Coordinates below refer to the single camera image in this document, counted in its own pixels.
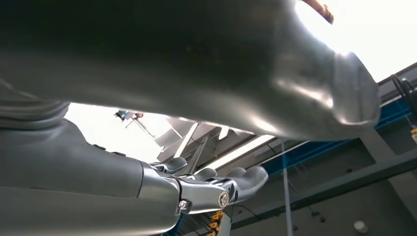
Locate blue metal beam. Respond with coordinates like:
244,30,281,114
260,97,413,177

